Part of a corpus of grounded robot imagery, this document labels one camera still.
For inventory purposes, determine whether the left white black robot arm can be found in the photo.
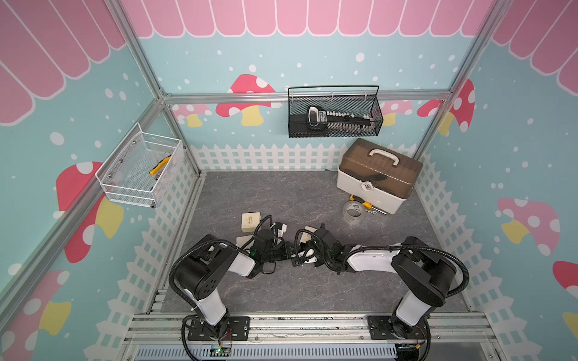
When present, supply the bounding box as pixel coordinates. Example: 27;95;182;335
169;215;292;339

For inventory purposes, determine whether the clear tape roll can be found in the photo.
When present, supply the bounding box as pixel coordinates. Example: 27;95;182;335
343;201;367;227

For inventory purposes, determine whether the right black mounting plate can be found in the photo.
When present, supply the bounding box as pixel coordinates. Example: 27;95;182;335
367;315;427;341

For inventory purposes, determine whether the cream tan-drawer jewelry box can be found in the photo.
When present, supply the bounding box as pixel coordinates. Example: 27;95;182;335
236;235;254;249

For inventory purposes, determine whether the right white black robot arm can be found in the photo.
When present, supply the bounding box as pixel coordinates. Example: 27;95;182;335
292;227;470;339

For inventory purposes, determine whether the small green circuit board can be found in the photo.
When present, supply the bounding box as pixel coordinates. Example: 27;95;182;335
209;345;232;357

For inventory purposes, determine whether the brown lid white toolbox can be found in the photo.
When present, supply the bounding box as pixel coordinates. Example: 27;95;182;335
337;138;423;214

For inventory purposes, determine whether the black wire wall basket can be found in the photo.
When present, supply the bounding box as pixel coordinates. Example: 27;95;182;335
287;85;383;138

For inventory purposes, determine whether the white wire wall basket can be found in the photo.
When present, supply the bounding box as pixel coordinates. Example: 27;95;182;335
95;123;184;208

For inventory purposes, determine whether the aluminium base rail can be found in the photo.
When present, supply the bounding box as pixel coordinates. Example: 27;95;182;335
117;312;507;360

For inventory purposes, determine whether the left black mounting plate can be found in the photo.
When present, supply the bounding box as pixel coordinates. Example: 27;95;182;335
185;316;251;341

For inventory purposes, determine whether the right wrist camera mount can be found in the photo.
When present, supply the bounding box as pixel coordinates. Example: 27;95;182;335
313;224;338;248

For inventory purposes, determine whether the yellow black utility knife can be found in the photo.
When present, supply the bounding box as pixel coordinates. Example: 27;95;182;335
149;156;172;176

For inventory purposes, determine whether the black socket bit set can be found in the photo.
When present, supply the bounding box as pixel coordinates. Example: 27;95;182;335
306;106;376;135

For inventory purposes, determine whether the black mounting plate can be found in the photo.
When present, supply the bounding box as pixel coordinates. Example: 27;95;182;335
367;315;427;341
185;316;251;341

